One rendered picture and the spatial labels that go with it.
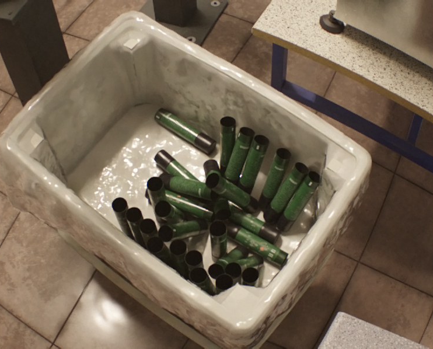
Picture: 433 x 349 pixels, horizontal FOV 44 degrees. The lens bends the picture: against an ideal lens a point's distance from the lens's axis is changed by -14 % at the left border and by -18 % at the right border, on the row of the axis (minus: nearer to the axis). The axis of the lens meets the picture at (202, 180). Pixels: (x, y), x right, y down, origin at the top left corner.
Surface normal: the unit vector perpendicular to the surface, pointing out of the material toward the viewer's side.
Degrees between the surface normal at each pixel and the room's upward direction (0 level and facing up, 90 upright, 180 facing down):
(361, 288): 0
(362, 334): 0
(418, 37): 90
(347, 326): 0
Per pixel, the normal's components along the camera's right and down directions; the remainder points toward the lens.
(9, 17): -0.04, -0.45
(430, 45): -0.49, 0.79
